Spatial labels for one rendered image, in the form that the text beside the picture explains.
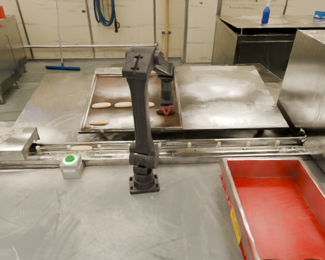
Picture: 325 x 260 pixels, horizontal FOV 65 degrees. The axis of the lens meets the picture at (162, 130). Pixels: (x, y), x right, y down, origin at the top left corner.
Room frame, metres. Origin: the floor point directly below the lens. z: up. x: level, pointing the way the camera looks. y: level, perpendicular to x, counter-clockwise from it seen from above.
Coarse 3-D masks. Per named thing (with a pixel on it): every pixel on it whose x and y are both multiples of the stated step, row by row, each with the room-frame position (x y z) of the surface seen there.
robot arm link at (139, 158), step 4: (136, 152) 0.75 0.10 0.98; (136, 156) 0.74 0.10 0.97; (140, 156) 0.74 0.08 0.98; (144, 156) 0.74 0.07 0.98; (136, 160) 0.73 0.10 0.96; (140, 160) 0.73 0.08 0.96; (144, 160) 0.73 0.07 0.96; (136, 164) 0.73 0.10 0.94; (140, 164) 0.73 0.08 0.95; (144, 164) 0.72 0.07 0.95; (136, 168) 0.72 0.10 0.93; (140, 168) 0.72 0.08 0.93; (144, 168) 0.72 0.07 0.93; (148, 168) 0.73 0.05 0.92; (136, 172) 0.72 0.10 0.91; (140, 172) 0.72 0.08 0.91; (144, 172) 0.72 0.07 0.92
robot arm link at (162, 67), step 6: (126, 48) 0.81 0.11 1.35; (126, 54) 0.79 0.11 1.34; (156, 54) 0.77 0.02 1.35; (162, 54) 0.82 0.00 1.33; (156, 60) 0.77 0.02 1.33; (162, 60) 0.82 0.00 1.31; (156, 66) 0.86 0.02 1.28; (162, 66) 0.95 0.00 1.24; (168, 66) 1.05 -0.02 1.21; (174, 66) 1.15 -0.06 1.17; (162, 72) 0.99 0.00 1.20; (168, 72) 1.05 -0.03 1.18
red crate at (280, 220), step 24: (240, 192) 0.70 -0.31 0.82; (264, 192) 0.70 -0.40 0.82; (288, 192) 0.70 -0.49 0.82; (264, 216) 0.59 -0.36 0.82; (288, 216) 0.59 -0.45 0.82; (312, 216) 0.59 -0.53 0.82; (240, 240) 0.47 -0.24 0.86; (264, 240) 0.49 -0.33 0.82; (288, 240) 0.49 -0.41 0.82; (312, 240) 0.49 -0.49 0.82
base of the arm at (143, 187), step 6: (138, 174) 0.72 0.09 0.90; (150, 174) 0.72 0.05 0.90; (156, 174) 0.79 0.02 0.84; (132, 180) 0.77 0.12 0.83; (138, 180) 0.71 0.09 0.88; (144, 180) 0.71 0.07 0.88; (150, 180) 0.72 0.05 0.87; (156, 180) 0.75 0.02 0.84; (132, 186) 0.72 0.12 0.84; (138, 186) 0.71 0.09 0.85; (144, 186) 0.70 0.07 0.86; (150, 186) 0.71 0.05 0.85; (156, 186) 0.73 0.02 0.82; (132, 192) 0.69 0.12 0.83; (138, 192) 0.70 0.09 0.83; (144, 192) 0.70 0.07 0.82
